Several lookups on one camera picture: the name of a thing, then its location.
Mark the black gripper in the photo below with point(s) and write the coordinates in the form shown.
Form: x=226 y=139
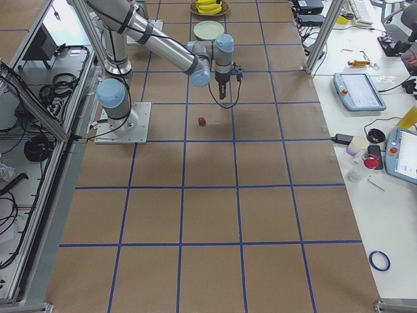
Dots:
x=221 y=79

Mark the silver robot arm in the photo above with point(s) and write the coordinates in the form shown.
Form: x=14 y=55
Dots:
x=141 y=9
x=198 y=59

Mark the light green plate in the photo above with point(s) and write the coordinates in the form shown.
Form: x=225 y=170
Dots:
x=208 y=30

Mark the red strawberry two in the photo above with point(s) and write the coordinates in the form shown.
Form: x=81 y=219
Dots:
x=202 y=122

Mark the wicker basket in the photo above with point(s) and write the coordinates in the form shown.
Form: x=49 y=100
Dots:
x=225 y=9

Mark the yellow banana bunch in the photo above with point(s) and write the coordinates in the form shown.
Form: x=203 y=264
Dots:
x=208 y=7

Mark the black power adapter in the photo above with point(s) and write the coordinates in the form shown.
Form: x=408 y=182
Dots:
x=343 y=139

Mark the far teach pendant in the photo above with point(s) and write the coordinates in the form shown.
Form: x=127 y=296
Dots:
x=358 y=92

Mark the teach pendant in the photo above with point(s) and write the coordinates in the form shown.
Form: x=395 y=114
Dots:
x=358 y=92
x=400 y=157

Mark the white cup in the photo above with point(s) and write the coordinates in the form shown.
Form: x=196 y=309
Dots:
x=357 y=144

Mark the black control box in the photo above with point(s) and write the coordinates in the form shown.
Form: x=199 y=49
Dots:
x=42 y=48

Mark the near teach pendant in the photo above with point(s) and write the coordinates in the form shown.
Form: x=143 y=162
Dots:
x=400 y=157

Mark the blue tape roll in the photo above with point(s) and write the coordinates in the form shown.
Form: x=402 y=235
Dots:
x=379 y=261

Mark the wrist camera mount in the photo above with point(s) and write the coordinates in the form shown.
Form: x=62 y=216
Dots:
x=238 y=72

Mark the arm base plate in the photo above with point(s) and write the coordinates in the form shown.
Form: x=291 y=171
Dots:
x=134 y=130
x=156 y=23

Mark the aluminium frame post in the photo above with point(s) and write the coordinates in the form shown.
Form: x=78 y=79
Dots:
x=330 y=19

